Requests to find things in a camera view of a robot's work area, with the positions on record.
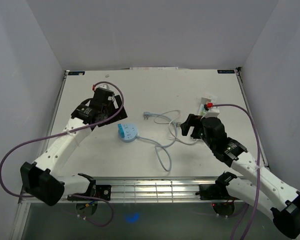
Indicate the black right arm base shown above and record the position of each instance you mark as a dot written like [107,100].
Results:
[218,191]

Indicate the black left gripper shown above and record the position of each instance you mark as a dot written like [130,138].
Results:
[122,115]

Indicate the aluminium frame rail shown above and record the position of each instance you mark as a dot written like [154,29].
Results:
[149,190]

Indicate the white multicolour power strip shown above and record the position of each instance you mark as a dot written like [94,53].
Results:
[207,98]

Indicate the green small plug adapter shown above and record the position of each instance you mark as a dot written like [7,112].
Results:
[202,110]

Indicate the black corner label left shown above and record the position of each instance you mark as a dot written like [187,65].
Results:
[75,73]

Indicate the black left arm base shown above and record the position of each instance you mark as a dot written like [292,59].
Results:
[86,186]

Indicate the black corner label right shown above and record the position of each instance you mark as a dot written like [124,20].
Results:
[227,71]

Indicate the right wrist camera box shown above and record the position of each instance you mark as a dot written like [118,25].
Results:
[209,110]

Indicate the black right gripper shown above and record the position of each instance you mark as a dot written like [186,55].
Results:
[192,120]

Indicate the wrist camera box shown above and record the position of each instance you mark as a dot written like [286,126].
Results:
[103,87]
[209,110]

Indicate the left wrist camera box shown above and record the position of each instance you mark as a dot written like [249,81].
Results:
[103,87]

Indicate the black corner label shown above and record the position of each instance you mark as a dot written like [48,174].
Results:
[227,71]
[75,73]

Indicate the blue cable winder clip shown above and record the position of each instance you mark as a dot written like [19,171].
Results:
[121,131]

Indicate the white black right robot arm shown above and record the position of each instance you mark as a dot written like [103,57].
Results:
[273,197]

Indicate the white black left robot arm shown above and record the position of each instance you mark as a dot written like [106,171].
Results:
[42,178]

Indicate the round light blue socket hub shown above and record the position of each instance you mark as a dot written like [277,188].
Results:
[131,132]

